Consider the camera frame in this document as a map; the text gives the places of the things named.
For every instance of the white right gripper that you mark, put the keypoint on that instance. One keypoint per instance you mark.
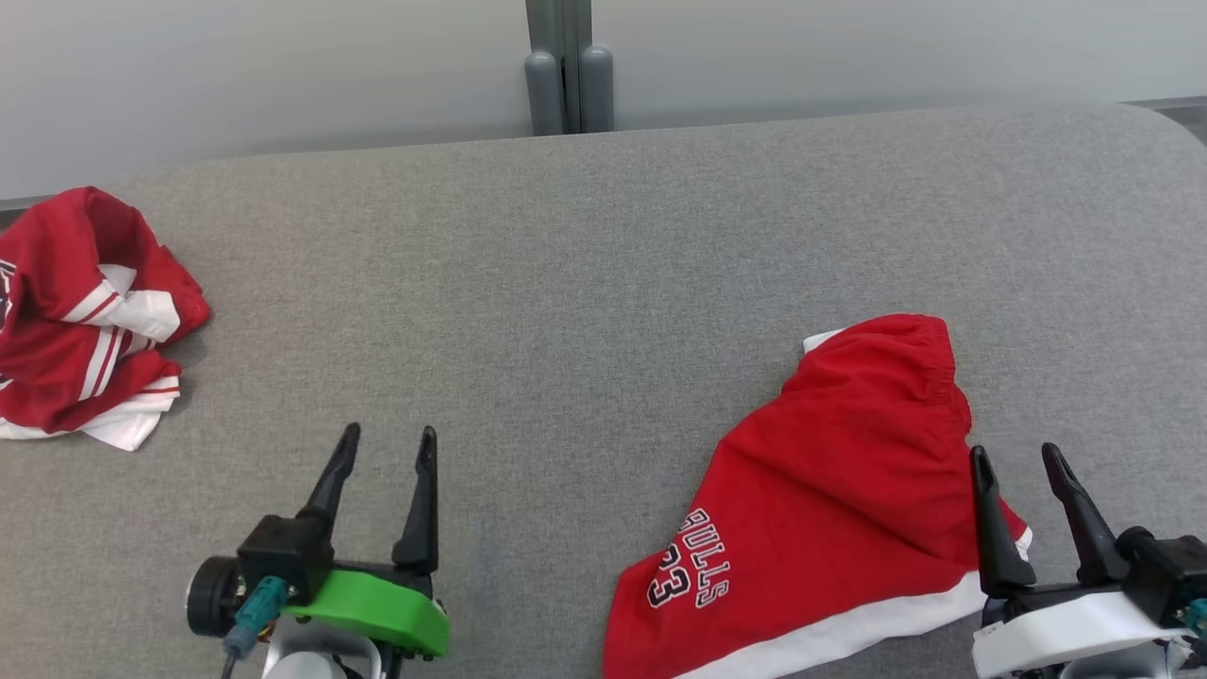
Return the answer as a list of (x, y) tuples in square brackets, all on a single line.
[(1056, 627)]

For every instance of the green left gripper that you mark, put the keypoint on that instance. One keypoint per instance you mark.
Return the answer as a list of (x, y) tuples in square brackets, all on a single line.
[(377, 608)]

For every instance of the red white Bulls shorts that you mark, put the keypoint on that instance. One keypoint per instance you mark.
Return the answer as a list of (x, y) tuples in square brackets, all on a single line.
[(830, 490)]

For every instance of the red white Bulls jersey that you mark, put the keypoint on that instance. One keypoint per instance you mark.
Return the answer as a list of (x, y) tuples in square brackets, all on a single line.
[(57, 283)]

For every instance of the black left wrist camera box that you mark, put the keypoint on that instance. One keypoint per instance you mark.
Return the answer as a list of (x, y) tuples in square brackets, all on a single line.
[(283, 556)]

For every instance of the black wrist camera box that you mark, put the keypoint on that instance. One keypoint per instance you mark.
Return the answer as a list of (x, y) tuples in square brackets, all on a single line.
[(283, 556), (1169, 571)]

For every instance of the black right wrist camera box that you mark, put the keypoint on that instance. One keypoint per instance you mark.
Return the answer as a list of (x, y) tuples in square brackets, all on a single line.
[(1169, 571)]

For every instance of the grey round post foot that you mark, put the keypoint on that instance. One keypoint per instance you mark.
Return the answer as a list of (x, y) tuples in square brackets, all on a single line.
[(544, 94), (597, 90)]

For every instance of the grey partition post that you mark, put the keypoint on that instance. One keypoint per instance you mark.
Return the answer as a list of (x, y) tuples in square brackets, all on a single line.
[(570, 28)]

